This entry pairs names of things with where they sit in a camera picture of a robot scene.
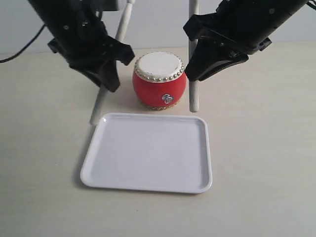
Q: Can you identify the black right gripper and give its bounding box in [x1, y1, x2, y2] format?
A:
[183, 4, 273, 81]

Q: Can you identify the small red drum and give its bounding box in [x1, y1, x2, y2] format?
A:
[132, 51, 187, 110]

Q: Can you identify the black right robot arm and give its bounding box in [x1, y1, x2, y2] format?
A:
[183, 0, 307, 81]

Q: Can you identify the white rectangular plastic tray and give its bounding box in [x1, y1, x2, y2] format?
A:
[80, 113, 213, 194]

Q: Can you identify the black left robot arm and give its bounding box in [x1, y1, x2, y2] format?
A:
[29, 0, 135, 92]

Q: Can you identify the pale wooden drumstick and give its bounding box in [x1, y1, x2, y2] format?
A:
[188, 0, 199, 113]
[89, 0, 136, 125]

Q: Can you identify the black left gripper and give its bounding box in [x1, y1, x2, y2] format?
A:
[47, 14, 135, 92]

